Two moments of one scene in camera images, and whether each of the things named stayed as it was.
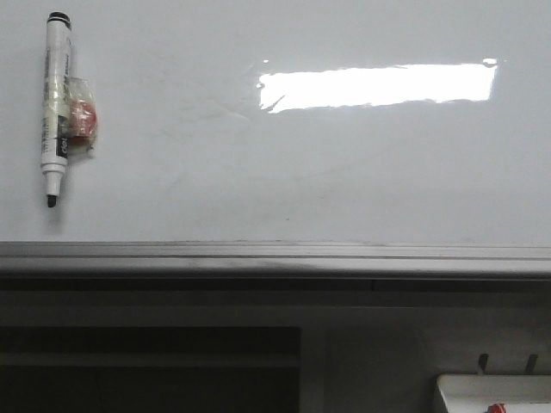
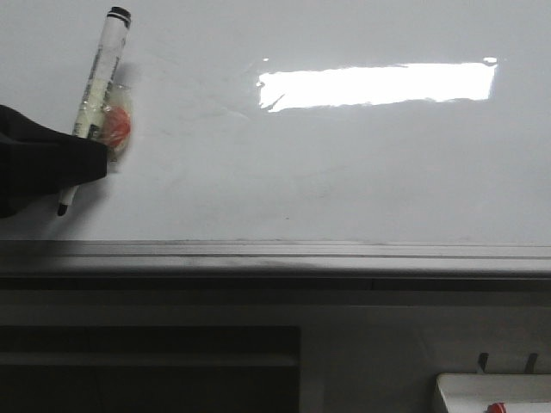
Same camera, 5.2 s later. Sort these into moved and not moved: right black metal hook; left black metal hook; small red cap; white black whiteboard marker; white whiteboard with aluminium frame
Moved: white black whiteboard marker
Not moved: white whiteboard with aluminium frame; small red cap; left black metal hook; right black metal hook
